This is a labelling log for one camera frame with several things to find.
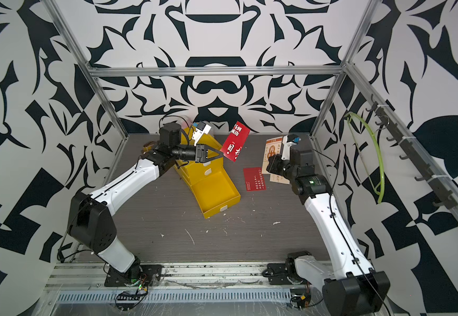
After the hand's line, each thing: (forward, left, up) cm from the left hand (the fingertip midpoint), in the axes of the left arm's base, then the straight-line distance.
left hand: (221, 151), depth 73 cm
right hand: (0, -18, -3) cm, 18 cm away
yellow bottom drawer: (-1, +3, -29) cm, 29 cm away
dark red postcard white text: (+4, -5, +1) cm, 6 cm away
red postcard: (+6, -16, -30) cm, 34 cm away
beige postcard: (+7, -28, -31) cm, 42 cm away
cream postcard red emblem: (+2, -19, -2) cm, 20 cm away
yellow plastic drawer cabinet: (-1, +13, -9) cm, 16 cm away
